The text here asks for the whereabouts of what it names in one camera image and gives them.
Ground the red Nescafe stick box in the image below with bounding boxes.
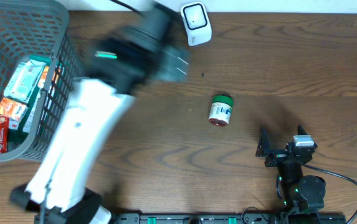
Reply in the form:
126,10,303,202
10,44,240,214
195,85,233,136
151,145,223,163
0,115,9,154

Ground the orange white small packet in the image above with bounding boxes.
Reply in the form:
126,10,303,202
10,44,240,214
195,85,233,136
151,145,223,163
0,97,28,122

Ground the light green wipes pack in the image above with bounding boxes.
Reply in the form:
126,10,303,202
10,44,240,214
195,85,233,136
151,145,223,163
4,61,45,103

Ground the green 3M product pouch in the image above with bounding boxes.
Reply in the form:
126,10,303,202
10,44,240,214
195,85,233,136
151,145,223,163
7,55,51,144

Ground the white cube barcode scanner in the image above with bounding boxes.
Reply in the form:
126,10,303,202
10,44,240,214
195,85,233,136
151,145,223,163
180,1,212,47

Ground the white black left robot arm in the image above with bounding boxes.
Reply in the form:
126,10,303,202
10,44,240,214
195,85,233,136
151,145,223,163
10,2,188,223

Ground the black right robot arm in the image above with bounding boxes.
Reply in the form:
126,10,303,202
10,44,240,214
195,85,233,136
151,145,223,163
255,126,326,223

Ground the grey plastic shopping basket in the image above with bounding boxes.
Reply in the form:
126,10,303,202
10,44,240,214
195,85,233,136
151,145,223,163
0,0,83,162

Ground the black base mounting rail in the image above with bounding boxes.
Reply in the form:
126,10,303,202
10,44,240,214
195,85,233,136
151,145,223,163
34,212,347,224

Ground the green lid white jar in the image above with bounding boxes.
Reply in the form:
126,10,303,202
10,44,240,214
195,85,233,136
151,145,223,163
208,95,234,127

